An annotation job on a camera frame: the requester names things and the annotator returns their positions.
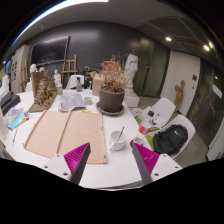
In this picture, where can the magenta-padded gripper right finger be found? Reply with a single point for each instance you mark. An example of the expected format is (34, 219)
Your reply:
(146, 158)

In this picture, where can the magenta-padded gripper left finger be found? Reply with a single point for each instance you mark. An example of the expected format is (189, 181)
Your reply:
(78, 156)

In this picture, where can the green seat cushion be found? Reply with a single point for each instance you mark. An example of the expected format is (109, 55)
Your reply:
(150, 141)

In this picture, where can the flat round red coaster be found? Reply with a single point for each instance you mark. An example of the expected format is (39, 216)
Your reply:
(132, 141)

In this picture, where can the black backpack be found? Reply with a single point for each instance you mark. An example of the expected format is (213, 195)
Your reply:
(170, 138)

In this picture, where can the white ceramic mug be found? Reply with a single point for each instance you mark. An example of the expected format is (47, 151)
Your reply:
(116, 144)

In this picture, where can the metal spoon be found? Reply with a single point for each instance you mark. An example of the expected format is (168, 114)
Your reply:
(121, 131)

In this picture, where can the pile of papers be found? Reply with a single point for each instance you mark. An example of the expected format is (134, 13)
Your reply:
(140, 113)

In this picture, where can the grey plant saucer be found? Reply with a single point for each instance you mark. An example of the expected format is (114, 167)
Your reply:
(110, 114)

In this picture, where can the white shell chair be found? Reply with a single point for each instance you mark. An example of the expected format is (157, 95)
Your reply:
(186, 121)
(71, 81)
(166, 106)

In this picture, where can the small white tape roll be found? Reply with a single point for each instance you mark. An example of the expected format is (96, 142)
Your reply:
(87, 100)

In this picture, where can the printed newspaper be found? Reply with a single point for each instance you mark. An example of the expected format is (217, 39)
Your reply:
(70, 100)

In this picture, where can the dried plant in brown pot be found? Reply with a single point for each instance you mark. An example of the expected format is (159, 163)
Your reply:
(111, 100)

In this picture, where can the small green-labelled bottle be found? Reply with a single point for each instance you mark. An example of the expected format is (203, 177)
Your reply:
(60, 90)

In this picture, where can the grey spray bottle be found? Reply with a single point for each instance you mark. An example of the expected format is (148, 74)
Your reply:
(79, 86)

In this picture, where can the tall wooden figure sculpture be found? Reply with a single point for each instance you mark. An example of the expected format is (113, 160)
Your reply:
(180, 95)

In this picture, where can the colourful plastic-wrapped pack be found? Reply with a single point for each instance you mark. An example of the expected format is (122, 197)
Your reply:
(15, 116)

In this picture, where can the small white plaster figure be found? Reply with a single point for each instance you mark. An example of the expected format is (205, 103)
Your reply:
(57, 78)

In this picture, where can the black flat case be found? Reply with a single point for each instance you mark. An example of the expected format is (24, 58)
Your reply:
(10, 101)

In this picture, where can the white plaster torso statue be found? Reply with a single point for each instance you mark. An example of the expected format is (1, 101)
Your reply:
(131, 70)

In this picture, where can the wooden easel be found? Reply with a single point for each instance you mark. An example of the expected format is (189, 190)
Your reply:
(69, 66)

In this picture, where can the white plaster bust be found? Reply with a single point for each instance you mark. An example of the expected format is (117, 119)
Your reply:
(33, 67)

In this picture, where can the white cabinet with pictures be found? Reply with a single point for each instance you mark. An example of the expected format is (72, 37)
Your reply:
(18, 60)

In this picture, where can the round ceiling light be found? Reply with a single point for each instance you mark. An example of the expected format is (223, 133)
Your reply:
(168, 38)
(207, 47)

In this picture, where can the dark wall screen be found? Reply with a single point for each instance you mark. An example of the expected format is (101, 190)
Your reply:
(50, 50)

